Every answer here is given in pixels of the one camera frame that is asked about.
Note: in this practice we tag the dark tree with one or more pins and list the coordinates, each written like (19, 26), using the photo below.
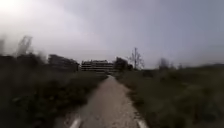
(121, 63)

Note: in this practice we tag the long multi-storey building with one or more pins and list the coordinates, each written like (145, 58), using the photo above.
(97, 65)

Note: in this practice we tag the bare tree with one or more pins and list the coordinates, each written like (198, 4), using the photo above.
(136, 58)

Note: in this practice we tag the pale gravel dirt path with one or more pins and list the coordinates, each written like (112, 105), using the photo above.
(106, 103)

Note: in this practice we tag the dark multi-storey building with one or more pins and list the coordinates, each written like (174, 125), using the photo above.
(62, 62)

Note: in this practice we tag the robot's own part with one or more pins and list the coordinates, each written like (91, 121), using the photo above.
(75, 123)
(142, 124)

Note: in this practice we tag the dark scrub verge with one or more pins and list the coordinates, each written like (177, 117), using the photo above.
(176, 96)

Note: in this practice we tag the low green scrub verge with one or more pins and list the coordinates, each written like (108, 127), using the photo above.
(40, 96)

